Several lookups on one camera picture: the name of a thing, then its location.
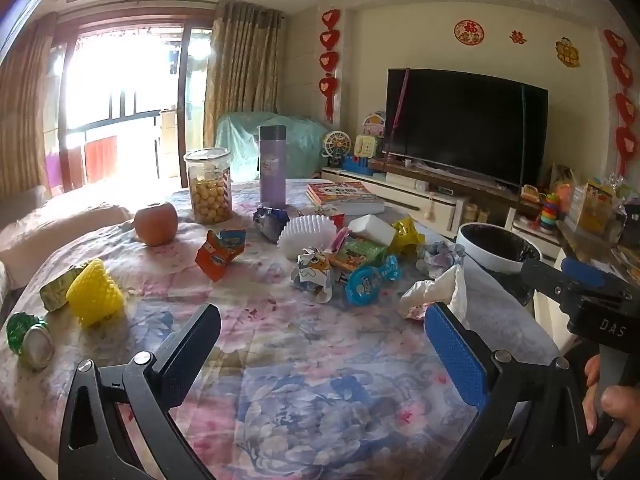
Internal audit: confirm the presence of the white foam block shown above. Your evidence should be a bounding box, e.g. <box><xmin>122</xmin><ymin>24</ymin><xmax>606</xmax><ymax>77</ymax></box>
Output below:
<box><xmin>347</xmin><ymin>214</ymin><xmax>398</xmax><ymax>247</ymax></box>

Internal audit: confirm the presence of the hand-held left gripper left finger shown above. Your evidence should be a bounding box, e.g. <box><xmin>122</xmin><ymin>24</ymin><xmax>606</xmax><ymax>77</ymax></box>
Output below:
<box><xmin>59</xmin><ymin>304</ymin><xmax>222</xmax><ymax>480</ymax></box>

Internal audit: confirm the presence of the red cover picture book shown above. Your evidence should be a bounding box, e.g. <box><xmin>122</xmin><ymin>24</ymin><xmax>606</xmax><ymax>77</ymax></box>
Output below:
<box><xmin>306</xmin><ymin>181</ymin><xmax>377</xmax><ymax>207</ymax></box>

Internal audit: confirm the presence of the red apple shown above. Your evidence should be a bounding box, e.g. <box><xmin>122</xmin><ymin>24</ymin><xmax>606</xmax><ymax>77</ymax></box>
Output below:
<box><xmin>134</xmin><ymin>201</ymin><xmax>179</xmax><ymax>247</ymax></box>

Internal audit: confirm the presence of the clear snack jar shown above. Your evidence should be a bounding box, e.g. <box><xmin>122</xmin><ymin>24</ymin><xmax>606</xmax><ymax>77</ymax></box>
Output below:
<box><xmin>183</xmin><ymin>147</ymin><xmax>234</xmax><ymax>226</ymax></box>

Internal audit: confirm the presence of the crumpled cartoon wrapper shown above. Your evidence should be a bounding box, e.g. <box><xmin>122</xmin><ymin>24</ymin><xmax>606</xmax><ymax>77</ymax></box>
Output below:
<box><xmin>291</xmin><ymin>247</ymin><xmax>335</xmax><ymax>306</ymax></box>

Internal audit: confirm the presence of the blue silver wrapper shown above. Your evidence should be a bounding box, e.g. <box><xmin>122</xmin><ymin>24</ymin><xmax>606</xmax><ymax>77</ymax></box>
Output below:
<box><xmin>252</xmin><ymin>206</ymin><xmax>291</xmax><ymax>242</ymax></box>

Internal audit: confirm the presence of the white foam fruit net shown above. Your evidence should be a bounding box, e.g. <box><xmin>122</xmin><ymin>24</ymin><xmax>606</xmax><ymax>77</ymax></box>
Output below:
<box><xmin>276</xmin><ymin>214</ymin><xmax>337</xmax><ymax>261</ymax></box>

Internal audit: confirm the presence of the stacking ring toy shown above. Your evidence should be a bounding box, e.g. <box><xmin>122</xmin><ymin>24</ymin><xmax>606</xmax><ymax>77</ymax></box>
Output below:
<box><xmin>537</xmin><ymin>192</ymin><xmax>563</xmax><ymax>235</ymax></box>

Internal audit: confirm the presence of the red heart string decoration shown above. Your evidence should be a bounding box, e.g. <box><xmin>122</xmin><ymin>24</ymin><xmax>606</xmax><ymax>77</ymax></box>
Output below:
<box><xmin>319</xmin><ymin>7</ymin><xmax>342</xmax><ymax>121</ymax></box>
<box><xmin>603</xmin><ymin>29</ymin><xmax>638</xmax><ymax>176</ymax></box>

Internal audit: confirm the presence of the crumpled grey paper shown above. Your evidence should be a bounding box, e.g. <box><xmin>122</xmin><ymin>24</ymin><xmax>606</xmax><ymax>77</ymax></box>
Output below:
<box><xmin>415</xmin><ymin>241</ymin><xmax>466</xmax><ymax>278</ymax></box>

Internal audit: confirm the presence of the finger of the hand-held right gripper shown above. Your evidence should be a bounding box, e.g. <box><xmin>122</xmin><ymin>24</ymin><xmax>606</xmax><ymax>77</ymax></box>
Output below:
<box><xmin>520</xmin><ymin>259</ymin><xmax>568</xmax><ymax>306</ymax></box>
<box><xmin>560</xmin><ymin>257</ymin><xmax>623</xmax><ymax>288</ymax></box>

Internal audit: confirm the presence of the beige sofa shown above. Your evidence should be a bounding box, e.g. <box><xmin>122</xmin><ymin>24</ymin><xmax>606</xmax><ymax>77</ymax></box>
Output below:
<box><xmin>0</xmin><ymin>185</ymin><xmax>136</xmax><ymax>281</ymax></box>

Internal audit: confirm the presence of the ferris wheel toy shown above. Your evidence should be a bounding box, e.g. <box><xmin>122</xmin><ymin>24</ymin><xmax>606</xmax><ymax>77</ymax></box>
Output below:
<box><xmin>320</xmin><ymin>131</ymin><xmax>351</xmax><ymax>171</ymax></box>

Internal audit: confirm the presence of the blue toy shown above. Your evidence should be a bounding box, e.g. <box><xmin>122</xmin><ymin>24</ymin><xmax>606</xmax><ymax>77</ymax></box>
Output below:
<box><xmin>342</xmin><ymin>155</ymin><xmax>375</xmax><ymax>176</ymax></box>

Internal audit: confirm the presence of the flattened yellow green carton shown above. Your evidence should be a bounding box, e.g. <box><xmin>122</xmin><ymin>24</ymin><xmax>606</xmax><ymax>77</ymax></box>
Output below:
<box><xmin>39</xmin><ymin>265</ymin><xmax>86</xmax><ymax>313</ymax></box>

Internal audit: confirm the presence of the green drink can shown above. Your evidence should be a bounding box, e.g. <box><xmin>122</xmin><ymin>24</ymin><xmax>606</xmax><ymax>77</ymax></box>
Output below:
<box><xmin>6</xmin><ymin>311</ymin><xmax>55</xmax><ymax>371</ymax></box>

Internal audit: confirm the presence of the colourful arch toy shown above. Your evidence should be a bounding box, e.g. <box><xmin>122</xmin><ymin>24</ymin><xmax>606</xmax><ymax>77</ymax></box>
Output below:
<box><xmin>361</xmin><ymin>111</ymin><xmax>387</xmax><ymax>138</ymax></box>

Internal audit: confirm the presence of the yellow toy box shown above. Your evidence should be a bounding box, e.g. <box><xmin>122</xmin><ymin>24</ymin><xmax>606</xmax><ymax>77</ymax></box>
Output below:
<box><xmin>567</xmin><ymin>182</ymin><xmax>616</xmax><ymax>233</ymax></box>

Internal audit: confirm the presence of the yellow wrapper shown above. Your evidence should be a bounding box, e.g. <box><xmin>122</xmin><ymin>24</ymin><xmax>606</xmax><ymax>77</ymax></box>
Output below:
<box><xmin>390</xmin><ymin>218</ymin><xmax>426</xmax><ymax>257</ymax></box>

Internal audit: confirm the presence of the crumpled white tissue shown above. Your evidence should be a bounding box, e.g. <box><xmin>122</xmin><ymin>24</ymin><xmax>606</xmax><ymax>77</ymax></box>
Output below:
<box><xmin>398</xmin><ymin>263</ymin><xmax>468</xmax><ymax>328</ymax></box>

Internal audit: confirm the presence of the crushed orange carton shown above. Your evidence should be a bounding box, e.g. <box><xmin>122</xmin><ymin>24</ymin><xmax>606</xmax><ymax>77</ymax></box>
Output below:
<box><xmin>195</xmin><ymin>228</ymin><xmax>247</xmax><ymax>283</ymax></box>

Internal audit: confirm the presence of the black television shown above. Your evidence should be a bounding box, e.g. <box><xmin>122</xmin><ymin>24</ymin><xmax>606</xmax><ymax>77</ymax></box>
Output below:
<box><xmin>382</xmin><ymin>67</ymin><xmax>549</xmax><ymax>188</ymax></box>

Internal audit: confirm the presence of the teal covered armchair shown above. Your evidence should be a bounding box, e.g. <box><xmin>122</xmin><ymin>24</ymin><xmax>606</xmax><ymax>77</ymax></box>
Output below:
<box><xmin>215</xmin><ymin>110</ymin><xmax>331</xmax><ymax>178</ymax></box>

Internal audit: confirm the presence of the thick white-edged book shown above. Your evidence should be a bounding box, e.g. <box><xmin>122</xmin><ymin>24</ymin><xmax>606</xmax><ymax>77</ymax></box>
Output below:
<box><xmin>320</xmin><ymin>199</ymin><xmax>386</xmax><ymax>217</ymax></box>

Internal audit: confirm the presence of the green drink carton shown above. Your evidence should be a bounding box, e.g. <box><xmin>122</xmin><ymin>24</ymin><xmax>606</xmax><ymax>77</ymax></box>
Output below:
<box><xmin>327</xmin><ymin>240</ymin><xmax>386</xmax><ymax>273</ymax></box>

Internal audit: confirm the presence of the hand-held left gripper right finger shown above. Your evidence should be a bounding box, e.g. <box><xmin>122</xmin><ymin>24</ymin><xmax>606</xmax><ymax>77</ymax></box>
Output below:
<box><xmin>424</xmin><ymin>302</ymin><xmax>596</xmax><ymax>480</ymax></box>

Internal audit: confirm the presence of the white bin with black liner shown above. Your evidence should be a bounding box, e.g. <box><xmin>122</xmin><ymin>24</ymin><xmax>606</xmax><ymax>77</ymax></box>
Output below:
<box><xmin>456</xmin><ymin>222</ymin><xmax>543</xmax><ymax>306</ymax></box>

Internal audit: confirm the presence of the yellow foam fruit net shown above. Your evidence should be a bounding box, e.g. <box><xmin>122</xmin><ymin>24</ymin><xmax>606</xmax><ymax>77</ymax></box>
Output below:
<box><xmin>66</xmin><ymin>258</ymin><xmax>126</xmax><ymax>328</ymax></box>

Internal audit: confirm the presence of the person's right hand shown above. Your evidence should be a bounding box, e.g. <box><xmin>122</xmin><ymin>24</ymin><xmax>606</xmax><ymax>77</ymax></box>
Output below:
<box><xmin>582</xmin><ymin>355</ymin><xmax>640</xmax><ymax>471</ymax></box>

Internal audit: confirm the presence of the patterned gift bag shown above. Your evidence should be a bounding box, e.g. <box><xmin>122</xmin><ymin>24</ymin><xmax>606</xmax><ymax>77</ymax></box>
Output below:
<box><xmin>547</xmin><ymin>162</ymin><xmax>578</xmax><ymax>196</ymax></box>

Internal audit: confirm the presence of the purple thermos bottle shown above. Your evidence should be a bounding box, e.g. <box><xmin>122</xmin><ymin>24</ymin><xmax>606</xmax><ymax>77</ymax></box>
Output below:
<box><xmin>257</xmin><ymin>125</ymin><xmax>287</xmax><ymax>209</ymax></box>

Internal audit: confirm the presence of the beige patterned curtain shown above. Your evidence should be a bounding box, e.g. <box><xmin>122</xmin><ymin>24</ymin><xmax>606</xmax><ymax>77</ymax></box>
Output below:
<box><xmin>0</xmin><ymin>12</ymin><xmax>58</xmax><ymax>196</ymax></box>
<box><xmin>202</xmin><ymin>0</ymin><xmax>284</xmax><ymax>136</ymax></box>

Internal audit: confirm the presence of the white television cabinet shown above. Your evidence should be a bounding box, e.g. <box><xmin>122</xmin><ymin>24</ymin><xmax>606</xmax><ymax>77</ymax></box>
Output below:
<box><xmin>320</xmin><ymin>157</ymin><xmax>561</xmax><ymax>261</ymax></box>

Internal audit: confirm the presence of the yellow figure wall decal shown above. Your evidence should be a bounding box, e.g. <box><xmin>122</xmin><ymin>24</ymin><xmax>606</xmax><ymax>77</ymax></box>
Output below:
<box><xmin>555</xmin><ymin>37</ymin><xmax>581</xmax><ymax>67</ymax></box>

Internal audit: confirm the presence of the blue plastic toy package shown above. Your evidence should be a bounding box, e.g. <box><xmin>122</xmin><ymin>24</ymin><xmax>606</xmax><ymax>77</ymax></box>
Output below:
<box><xmin>345</xmin><ymin>255</ymin><xmax>402</xmax><ymax>307</ymax></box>

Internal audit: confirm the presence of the round red paper decoration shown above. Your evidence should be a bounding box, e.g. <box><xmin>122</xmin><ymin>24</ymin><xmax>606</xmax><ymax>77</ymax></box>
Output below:
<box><xmin>453</xmin><ymin>19</ymin><xmax>485</xmax><ymax>47</ymax></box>

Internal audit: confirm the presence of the wooden balcony door frame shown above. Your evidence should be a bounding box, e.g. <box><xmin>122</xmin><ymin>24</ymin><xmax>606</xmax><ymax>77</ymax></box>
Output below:
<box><xmin>50</xmin><ymin>15</ymin><xmax>216</xmax><ymax>191</ymax></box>

